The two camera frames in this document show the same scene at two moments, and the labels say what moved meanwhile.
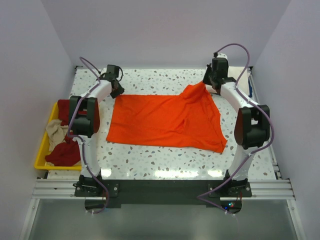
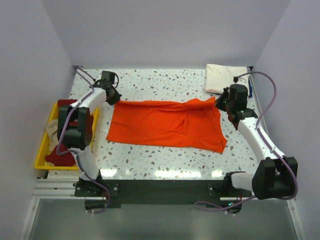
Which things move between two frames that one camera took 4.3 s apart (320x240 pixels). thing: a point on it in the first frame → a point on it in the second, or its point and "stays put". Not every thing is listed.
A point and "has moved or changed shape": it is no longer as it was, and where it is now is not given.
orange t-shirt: x=188 y=120 has moved or changed shape
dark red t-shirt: x=67 y=152 stays put
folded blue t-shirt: x=250 y=88 stays put
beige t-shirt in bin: x=55 y=132 stays put
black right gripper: x=205 y=80 → x=218 y=103
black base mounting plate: x=163 y=194 stays put
